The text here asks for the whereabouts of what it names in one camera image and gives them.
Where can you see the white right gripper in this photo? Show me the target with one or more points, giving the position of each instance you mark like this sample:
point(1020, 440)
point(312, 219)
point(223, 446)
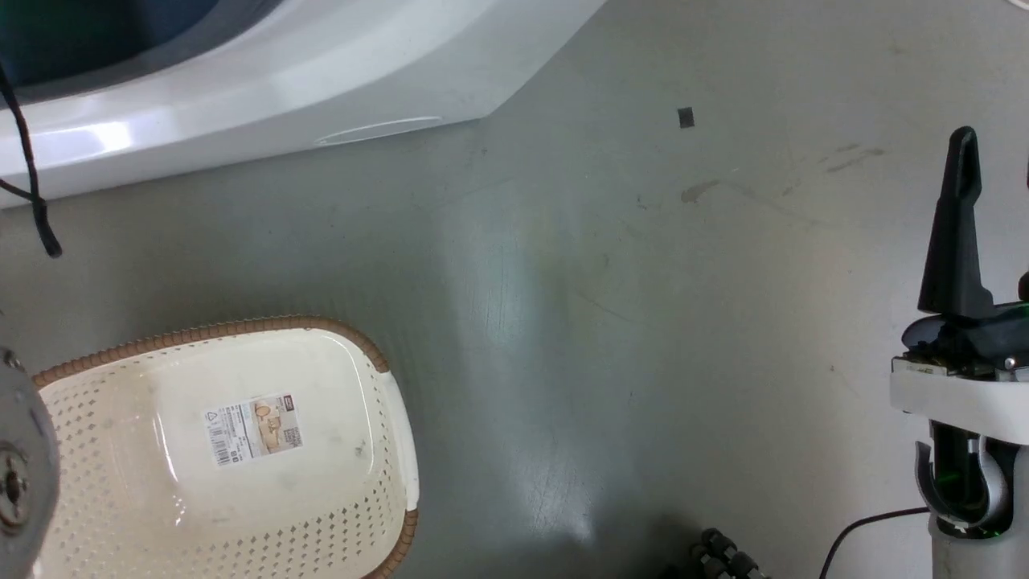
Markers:
point(965, 386)

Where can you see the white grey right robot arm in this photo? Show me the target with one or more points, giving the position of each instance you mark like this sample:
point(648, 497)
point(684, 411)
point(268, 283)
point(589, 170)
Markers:
point(973, 498)

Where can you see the white washing machine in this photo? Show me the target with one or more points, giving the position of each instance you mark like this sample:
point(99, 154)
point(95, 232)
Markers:
point(338, 72)

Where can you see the cream perforated laundry basket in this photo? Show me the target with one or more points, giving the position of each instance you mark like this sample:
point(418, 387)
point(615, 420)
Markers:
point(321, 482)

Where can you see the dark washing machine drum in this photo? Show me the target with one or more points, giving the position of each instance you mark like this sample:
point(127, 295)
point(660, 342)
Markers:
point(96, 32)

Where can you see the small black floor marker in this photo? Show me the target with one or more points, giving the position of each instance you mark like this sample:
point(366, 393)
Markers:
point(686, 118)

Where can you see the paper label sticker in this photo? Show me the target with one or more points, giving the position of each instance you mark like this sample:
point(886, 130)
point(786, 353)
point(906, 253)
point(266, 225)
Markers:
point(256, 429)

